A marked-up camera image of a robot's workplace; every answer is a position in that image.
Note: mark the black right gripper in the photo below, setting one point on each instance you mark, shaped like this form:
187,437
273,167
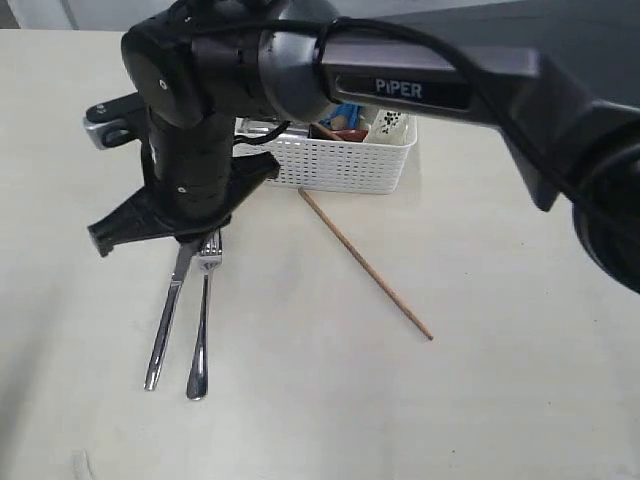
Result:
192,184

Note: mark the silver table knife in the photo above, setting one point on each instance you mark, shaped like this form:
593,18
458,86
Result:
183,259

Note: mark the silver fork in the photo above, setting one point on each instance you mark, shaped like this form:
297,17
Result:
209,259

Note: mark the wooden chopstick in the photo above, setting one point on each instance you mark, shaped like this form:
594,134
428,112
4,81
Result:
365,265

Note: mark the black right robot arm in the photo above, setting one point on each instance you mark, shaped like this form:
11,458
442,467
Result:
559,81

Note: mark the dark red wooden spoon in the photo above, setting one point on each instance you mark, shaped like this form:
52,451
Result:
320,132

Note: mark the blue chips bag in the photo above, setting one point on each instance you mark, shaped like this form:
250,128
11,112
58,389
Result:
346,116

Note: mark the white perforated plastic basket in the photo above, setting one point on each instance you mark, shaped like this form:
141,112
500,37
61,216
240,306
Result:
336,165

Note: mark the white floral ceramic bowl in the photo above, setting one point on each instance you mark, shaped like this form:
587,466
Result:
388,128

